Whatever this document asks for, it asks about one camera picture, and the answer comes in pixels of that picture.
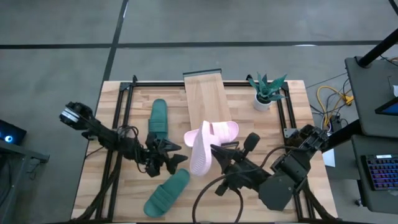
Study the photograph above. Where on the backlit rainbow keyboard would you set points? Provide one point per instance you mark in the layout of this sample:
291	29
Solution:
384	172

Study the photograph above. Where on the black device with blue light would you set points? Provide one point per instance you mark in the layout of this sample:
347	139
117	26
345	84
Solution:
15	132

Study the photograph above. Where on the green rubber slide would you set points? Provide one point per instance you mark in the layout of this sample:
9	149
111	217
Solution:
158	118
166	194

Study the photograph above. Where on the green spiky plant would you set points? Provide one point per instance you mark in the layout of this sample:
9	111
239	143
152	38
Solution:
265	88

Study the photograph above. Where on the wooden shelf with black frame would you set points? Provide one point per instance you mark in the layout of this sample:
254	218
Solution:
206	99

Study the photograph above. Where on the black pole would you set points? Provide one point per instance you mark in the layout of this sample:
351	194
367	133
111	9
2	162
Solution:
377	48

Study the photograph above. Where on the laptop with blue screen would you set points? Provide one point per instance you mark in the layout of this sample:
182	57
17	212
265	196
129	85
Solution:
390	109

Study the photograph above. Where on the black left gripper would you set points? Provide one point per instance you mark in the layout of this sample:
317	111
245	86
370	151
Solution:
152	155

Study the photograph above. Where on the grey desk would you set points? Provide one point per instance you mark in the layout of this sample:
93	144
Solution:
370	84

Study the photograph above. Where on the black beam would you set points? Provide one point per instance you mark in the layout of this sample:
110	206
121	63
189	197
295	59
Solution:
342	135

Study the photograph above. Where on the pink rubber slide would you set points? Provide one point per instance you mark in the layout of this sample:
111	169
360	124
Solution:
200	152
224	132

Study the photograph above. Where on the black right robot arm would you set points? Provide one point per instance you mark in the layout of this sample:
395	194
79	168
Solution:
280	186

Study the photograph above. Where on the black aluminium table frame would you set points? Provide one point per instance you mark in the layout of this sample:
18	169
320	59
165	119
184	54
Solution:
155	84

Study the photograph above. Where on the grey metal stand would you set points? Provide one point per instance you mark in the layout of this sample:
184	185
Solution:
18	151

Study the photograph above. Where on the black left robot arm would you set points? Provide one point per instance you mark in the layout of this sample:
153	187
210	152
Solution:
102	133

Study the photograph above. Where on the white paper sheet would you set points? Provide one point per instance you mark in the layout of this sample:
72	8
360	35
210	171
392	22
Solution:
329	158

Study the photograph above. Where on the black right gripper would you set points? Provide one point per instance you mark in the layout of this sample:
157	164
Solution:
242	174

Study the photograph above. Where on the white plant pot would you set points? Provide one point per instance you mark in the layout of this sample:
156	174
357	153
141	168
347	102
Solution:
261	105

